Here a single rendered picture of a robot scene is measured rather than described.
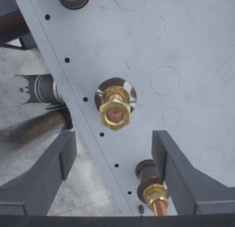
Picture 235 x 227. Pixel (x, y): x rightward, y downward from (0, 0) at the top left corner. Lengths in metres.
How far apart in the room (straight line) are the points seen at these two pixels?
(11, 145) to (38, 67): 1.56
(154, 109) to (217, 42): 0.24
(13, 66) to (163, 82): 1.86
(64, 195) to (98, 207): 0.51
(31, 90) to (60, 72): 0.20
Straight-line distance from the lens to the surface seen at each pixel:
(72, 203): 2.67
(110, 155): 0.52
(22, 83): 0.66
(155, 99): 0.47
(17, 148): 0.51
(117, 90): 0.35
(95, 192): 2.47
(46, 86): 0.60
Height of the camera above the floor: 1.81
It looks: 75 degrees down
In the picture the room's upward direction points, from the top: 180 degrees clockwise
